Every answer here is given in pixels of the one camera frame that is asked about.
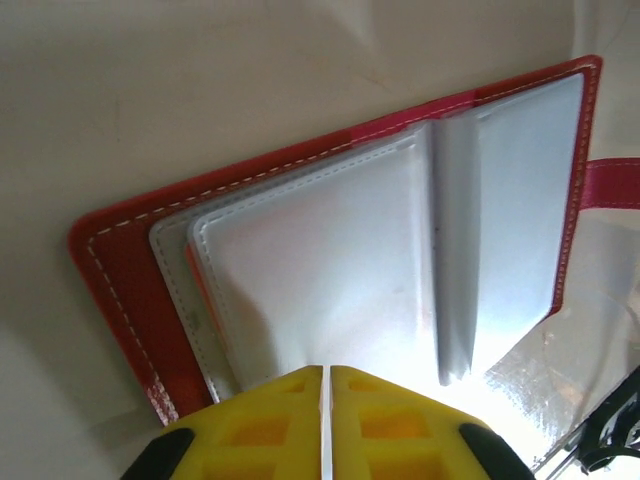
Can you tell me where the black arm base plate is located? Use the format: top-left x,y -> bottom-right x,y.
572,367 -> 640,477

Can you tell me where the red leather card holder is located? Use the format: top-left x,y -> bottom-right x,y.
67,53 -> 640,429

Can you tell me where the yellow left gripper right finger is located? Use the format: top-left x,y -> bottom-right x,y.
331,365 -> 527,480

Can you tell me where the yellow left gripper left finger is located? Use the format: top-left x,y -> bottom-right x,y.
119,364 -> 324,480

